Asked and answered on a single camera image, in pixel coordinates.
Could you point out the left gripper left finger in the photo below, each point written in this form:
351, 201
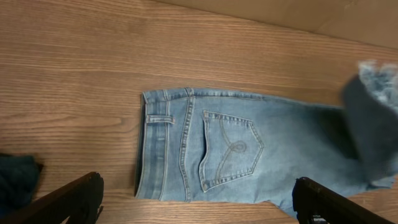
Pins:
78, 202

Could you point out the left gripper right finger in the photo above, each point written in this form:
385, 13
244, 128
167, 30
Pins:
315, 203

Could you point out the medium blue denim jeans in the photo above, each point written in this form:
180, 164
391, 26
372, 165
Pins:
198, 144

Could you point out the dark blue folded cloth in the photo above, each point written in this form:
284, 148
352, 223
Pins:
19, 178

